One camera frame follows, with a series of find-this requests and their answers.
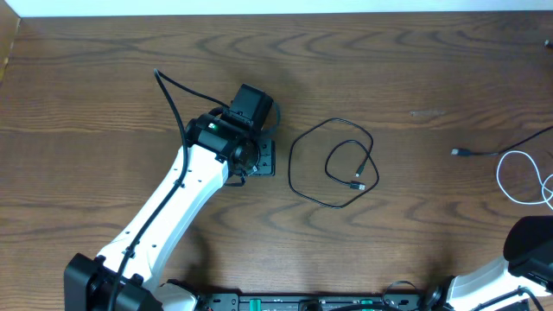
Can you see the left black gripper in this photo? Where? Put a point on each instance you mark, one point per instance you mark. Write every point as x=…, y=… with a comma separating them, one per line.
x=265, y=158

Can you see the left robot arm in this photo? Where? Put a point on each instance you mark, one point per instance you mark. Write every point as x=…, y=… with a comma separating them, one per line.
x=126, y=274

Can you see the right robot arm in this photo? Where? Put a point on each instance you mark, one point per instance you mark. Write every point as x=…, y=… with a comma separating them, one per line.
x=523, y=271

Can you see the cardboard panel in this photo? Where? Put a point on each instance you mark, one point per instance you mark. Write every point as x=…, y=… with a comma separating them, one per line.
x=9, y=26

